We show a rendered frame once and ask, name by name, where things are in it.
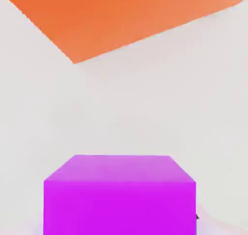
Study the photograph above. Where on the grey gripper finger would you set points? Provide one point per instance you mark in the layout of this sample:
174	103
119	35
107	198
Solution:
201	226

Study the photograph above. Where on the small magenta cube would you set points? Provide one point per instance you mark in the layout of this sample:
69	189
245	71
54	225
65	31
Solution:
119	204

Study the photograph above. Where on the large orange box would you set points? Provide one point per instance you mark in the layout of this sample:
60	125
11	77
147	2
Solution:
120	14

